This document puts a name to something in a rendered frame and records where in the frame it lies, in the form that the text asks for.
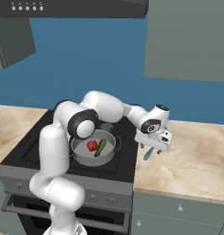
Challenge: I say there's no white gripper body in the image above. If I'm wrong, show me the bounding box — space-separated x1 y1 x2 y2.
134 129 174 152

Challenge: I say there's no blue and green spatula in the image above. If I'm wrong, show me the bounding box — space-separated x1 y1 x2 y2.
142 126 169 162

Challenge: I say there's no green squash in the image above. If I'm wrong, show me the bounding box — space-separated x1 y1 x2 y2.
94 139 107 158

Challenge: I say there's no grey metal pot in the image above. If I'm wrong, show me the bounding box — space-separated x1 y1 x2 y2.
69 129 123 168

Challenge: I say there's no red bell pepper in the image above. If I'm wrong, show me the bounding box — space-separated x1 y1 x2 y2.
86 140 98 152

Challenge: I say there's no black hob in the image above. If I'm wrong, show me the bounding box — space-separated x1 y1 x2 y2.
0 108 140 185

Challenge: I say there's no grey oven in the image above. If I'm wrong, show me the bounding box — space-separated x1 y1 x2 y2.
0 164 135 235

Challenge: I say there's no grey-green drawer front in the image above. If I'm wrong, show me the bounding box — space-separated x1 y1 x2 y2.
130 211 224 235
131 191 224 228

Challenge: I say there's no black range hood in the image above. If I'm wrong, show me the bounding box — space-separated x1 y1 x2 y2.
0 0 150 19

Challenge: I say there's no grey-green base cupboard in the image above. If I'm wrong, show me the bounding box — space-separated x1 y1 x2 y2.
0 178 20 235

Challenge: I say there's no oven door handle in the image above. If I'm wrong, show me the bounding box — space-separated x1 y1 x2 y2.
1 204 126 235

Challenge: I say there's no grey-green wall cupboard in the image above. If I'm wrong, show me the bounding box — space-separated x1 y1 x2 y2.
0 17 37 71
143 0 224 84

